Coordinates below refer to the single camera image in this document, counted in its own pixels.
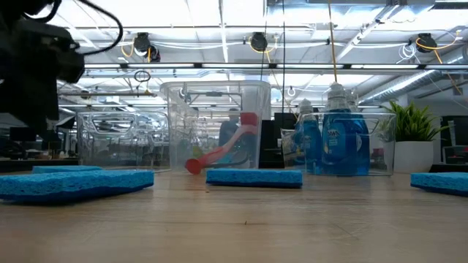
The person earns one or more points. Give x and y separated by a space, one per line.
228 131

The green plant in white pot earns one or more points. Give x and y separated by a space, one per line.
413 157

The black perforated equipment case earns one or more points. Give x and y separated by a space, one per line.
272 146

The black monitor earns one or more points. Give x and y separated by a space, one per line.
22 134

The tall clear plastic tub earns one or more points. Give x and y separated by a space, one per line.
175 128

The black equipment rack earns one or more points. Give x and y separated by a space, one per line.
457 135

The blue rectangular sponge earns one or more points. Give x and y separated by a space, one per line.
442 182
73 184
254 178

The black tilted screen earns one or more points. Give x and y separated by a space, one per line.
66 122

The red and white dish brush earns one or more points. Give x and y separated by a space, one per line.
219 151

